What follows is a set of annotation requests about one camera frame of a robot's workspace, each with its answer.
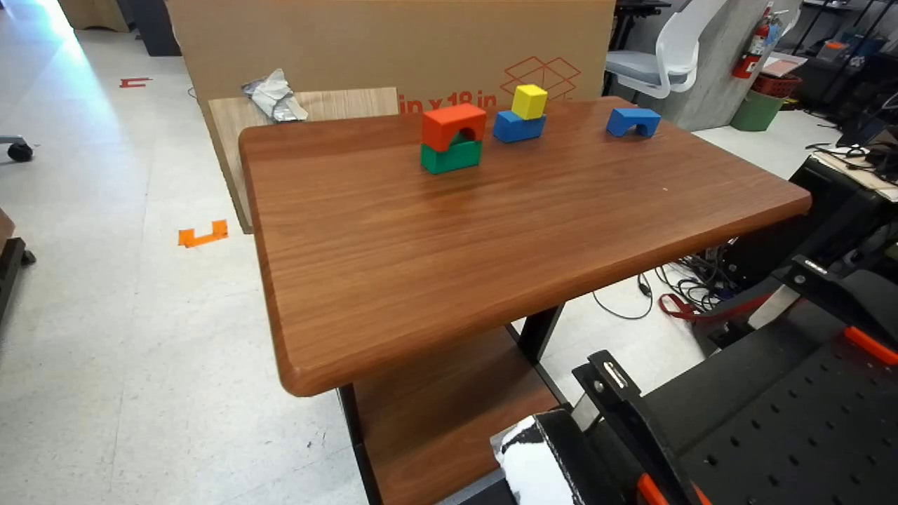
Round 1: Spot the orange arch block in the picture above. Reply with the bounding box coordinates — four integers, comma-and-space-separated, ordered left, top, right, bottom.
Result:
417, 101, 491, 153

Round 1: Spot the green rectangular block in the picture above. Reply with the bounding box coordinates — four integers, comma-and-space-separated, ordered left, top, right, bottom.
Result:
417, 138, 486, 176

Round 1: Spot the blue rectangular block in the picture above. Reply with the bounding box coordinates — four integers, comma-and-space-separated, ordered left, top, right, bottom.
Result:
491, 108, 550, 145

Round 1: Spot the yellow cube block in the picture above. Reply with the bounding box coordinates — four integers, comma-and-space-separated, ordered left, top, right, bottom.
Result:
508, 80, 550, 122

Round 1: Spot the blue arch block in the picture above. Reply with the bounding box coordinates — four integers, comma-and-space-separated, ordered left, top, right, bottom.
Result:
602, 104, 661, 140

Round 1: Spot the black table leg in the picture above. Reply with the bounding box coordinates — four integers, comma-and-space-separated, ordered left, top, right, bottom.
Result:
516, 303, 567, 366

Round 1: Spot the wooden lower table shelf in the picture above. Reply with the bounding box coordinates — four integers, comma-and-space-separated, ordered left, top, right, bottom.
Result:
347, 326, 563, 505

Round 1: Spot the large cardboard box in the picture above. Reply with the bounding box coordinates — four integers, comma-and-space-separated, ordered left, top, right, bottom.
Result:
166, 0, 617, 121

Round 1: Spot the glossy black white object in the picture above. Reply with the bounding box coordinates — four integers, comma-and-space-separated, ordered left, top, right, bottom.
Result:
488, 415, 585, 505

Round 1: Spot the crumpled clear plastic bag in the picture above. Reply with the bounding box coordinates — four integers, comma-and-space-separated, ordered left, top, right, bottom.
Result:
239, 68, 312, 125

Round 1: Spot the orange floor tape marker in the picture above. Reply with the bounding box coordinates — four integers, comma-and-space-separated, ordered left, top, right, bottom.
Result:
177, 219, 229, 250

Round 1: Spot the green bucket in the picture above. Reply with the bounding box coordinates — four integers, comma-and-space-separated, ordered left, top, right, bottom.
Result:
728, 89, 784, 135

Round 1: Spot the red fire extinguisher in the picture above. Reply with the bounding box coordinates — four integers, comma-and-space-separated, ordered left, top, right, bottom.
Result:
728, 9, 779, 80

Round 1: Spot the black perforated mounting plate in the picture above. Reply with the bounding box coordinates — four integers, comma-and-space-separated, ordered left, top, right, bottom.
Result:
641, 298, 898, 505

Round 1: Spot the black equipment cart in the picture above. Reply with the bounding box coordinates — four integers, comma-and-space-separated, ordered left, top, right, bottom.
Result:
697, 152, 898, 312

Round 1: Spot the dark furniture base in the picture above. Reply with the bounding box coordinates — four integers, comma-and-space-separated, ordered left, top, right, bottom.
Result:
0, 208, 38, 320

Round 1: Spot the white floor cable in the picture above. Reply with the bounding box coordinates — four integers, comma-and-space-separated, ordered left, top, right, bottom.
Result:
588, 263, 657, 321

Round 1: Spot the red floor cable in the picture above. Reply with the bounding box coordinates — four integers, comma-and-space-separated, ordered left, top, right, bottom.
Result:
657, 288, 779, 326

